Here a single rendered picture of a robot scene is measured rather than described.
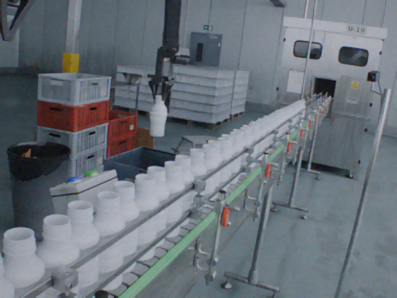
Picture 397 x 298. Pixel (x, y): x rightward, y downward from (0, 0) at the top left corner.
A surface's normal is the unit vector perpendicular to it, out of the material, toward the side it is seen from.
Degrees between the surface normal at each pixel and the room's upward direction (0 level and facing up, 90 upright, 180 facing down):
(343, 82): 90
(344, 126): 90
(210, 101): 90
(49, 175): 94
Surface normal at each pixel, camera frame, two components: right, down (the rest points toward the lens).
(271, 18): -0.37, 0.18
